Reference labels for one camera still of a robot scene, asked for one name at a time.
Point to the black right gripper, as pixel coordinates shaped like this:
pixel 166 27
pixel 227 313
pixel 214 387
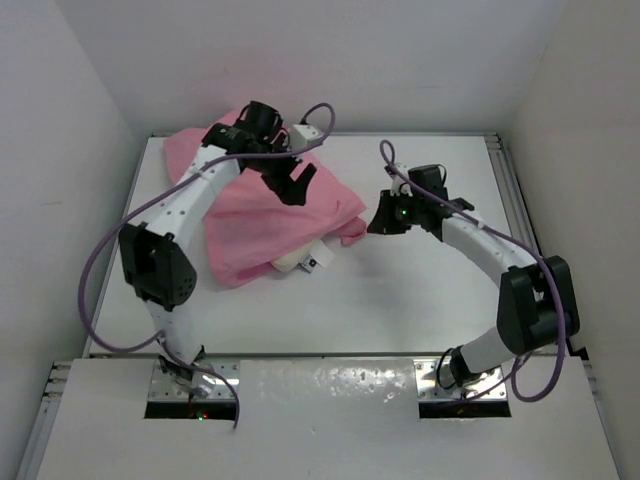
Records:
pixel 383 222

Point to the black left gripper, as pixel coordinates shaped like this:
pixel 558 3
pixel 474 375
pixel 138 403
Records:
pixel 290 190

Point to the cream pillow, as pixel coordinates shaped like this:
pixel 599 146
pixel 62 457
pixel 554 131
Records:
pixel 315 254

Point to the pink pillowcase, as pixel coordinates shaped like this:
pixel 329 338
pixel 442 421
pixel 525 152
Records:
pixel 247 227

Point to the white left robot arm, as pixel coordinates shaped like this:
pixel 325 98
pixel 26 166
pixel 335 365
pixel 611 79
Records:
pixel 154 252

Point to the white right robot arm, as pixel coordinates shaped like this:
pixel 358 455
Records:
pixel 536 299

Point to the white front cover board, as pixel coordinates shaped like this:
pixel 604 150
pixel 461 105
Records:
pixel 318 419

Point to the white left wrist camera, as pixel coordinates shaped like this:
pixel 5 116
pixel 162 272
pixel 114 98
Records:
pixel 303 135

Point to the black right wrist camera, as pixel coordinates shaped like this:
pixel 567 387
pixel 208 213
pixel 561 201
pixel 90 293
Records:
pixel 430 178

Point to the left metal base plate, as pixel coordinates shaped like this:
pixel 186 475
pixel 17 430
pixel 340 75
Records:
pixel 173 384

